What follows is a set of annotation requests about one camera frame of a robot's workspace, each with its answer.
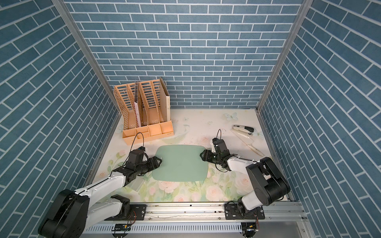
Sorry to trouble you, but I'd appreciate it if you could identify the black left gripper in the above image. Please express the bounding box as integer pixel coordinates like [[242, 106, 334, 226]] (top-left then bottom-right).
[[135, 156, 163, 176]]

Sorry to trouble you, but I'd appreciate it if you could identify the aluminium left corner post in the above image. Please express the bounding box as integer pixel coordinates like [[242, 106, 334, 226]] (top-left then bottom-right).
[[52, 0, 121, 114]]

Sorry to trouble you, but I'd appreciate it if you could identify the aluminium corner post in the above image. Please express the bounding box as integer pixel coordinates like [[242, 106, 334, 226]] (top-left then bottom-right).
[[52, 0, 121, 114], [257, 0, 313, 113]]

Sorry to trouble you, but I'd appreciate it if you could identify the black left camera cable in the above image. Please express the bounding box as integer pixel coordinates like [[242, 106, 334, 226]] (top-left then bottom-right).
[[121, 131, 145, 170]]

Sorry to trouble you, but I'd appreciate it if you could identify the white perforated cable duct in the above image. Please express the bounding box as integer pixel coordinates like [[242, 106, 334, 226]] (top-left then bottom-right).
[[84, 222, 242, 235]]

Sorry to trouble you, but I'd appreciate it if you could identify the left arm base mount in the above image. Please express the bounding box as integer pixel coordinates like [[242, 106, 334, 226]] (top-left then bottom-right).
[[106, 195, 147, 221]]

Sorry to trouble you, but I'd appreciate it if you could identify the mint green cutting board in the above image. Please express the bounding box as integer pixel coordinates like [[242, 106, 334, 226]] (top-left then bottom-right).
[[152, 145, 208, 182]]

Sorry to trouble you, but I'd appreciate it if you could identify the beige and black stapler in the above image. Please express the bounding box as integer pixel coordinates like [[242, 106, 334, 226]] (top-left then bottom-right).
[[232, 125, 254, 135]]

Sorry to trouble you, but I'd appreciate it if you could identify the green circuit board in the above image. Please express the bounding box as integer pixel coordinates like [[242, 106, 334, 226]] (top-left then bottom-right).
[[112, 224, 131, 233]]

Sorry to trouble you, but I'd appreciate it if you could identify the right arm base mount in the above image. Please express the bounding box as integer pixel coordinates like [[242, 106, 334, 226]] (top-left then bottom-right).
[[224, 201, 265, 220]]

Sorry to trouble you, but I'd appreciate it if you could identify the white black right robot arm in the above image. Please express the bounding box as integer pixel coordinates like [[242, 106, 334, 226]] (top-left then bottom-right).
[[200, 138, 291, 216]]

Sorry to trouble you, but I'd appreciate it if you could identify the aluminium front rail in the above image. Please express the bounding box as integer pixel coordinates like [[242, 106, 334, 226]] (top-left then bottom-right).
[[86, 201, 307, 224]]

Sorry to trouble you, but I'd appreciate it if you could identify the aluminium right corner post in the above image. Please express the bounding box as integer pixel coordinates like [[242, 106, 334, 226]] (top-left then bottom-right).
[[257, 0, 313, 113]]

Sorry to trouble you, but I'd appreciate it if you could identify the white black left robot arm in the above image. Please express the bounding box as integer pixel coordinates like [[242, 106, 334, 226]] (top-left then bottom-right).
[[38, 146, 162, 238]]

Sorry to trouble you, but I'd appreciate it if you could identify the white speckled cleaver knife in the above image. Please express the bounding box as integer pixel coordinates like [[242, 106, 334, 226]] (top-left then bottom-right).
[[231, 129, 265, 157]]

